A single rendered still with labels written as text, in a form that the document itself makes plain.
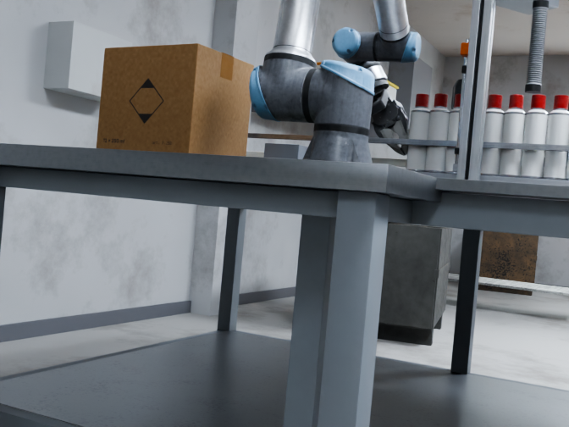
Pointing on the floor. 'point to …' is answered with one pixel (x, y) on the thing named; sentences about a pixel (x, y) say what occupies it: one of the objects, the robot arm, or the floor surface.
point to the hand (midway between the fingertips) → (402, 150)
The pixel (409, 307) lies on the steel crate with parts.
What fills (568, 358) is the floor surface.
